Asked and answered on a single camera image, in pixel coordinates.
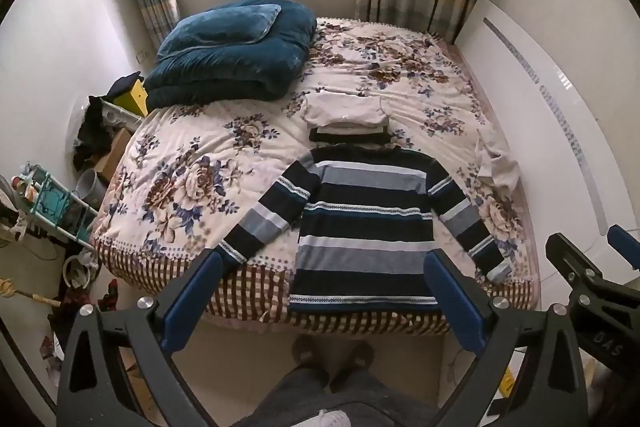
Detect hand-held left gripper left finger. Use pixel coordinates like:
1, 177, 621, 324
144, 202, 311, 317
56, 249, 226, 427

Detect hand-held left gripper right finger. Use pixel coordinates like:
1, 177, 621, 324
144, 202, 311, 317
422, 249, 589, 427

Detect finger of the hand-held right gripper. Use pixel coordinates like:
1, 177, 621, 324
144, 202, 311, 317
606, 223, 640, 272
545, 232, 608, 308

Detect navy grey striped sweater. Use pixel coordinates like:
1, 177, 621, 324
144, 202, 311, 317
217, 144, 513, 314

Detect dark hanging clothes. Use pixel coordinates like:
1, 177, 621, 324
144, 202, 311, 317
74, 96, 116, 170

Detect person's right slipper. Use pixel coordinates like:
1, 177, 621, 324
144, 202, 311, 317
330, 341, 376, 388

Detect person's slipper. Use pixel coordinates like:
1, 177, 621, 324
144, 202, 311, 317
291, 334, 328, 373
330, 341, 376, 388

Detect crumpled white cloth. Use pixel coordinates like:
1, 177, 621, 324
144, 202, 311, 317
472, 127, 522, 200

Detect person's left slipper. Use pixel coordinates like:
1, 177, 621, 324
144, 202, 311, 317
291, 334, 328, 373

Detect grey bucket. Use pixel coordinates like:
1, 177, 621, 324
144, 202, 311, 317
76, 168, 107, 205

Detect floral bed blanket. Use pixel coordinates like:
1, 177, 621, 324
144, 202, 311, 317
90, 17, 543, 338

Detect white bed headboard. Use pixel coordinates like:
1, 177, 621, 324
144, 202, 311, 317
452, 0, 640, 258

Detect person's grey trouser legs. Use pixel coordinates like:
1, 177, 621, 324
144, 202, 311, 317
225, 364, 436, 427

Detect cardboard box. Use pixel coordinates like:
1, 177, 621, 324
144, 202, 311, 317
95, 127, 133, 182

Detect teal storage rack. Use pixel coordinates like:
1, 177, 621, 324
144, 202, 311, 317
20, 162, 98, 250

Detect folded black garment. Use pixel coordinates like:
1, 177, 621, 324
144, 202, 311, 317
308, 127, 392, 146

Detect yellow box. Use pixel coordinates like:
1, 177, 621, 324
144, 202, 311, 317
111, 79, 150, 116

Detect folded white garment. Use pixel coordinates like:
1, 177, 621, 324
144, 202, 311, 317
299, 89, 391, 130

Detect dark cap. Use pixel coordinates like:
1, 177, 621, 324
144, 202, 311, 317
107, 71, 144, 100

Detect folded teal quilt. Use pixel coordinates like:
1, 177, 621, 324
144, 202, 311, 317
144, 0, 317, 112

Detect teal pillow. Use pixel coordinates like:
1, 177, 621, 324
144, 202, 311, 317
156, 2, 282, 60

